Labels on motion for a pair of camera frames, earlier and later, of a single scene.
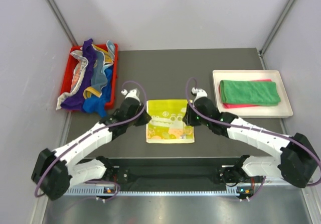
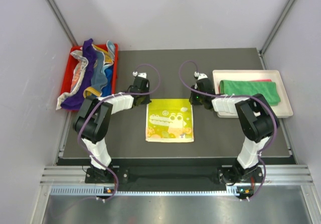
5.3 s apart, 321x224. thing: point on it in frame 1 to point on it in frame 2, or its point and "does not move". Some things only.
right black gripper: (188, 117) to (192, 99)
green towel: (256, 93) does not move
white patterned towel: (79, 73) does not move
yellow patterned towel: (166, 125) does not move
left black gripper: (145, 118) to (147, 100)
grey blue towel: (99, 80) does not move
